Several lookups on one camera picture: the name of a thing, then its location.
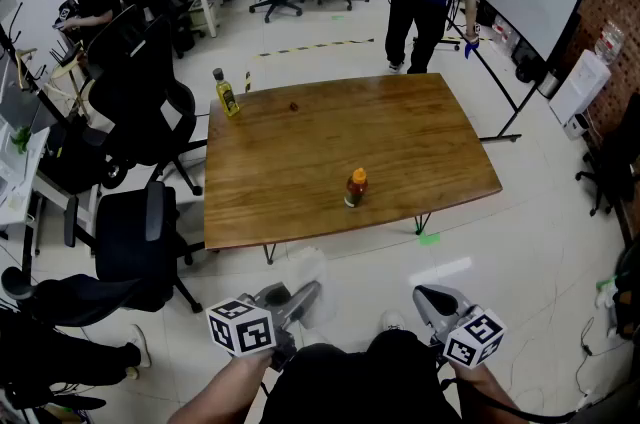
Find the long striped floor tape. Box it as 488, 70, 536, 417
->
252, 37, 376, 61

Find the white wiping cloth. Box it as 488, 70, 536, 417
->
290, 247, 332, 331

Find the black office chair with headrest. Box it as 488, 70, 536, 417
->
85, 4, 207, 197

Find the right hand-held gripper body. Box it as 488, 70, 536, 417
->
429, 305, 507, 370

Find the white water dispenser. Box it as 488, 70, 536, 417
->
548, 49, 613, 142

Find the person's right white shoe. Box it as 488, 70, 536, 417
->
381, 309, 407, 334

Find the small orange-capped bottle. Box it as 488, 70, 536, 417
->
343, 167, 370, 209

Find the person's left forearm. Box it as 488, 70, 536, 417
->
167, 350, 275, 424

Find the clear water jug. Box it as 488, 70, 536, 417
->
594, 24, 626, 66

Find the person's right forearm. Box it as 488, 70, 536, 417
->
447, 360, 531, 424

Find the white black-legged desk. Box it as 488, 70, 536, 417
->
0, 121, 101, 273

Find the person's black clothing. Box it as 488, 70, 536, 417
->
259, 329, 464, 424

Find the small green plant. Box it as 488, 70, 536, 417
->
10, 125, 32, 155

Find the yellow oil bottle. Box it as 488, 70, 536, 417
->
212, 67, 241, 118

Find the black wireless router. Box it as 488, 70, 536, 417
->
49, 39, 85, 67

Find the black coat rack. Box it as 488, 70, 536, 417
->
0, 1, 66, 123

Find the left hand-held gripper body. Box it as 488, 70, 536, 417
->
205, 297, 301, 371

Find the metal trash can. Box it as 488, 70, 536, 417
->
537, 69, 561, 99

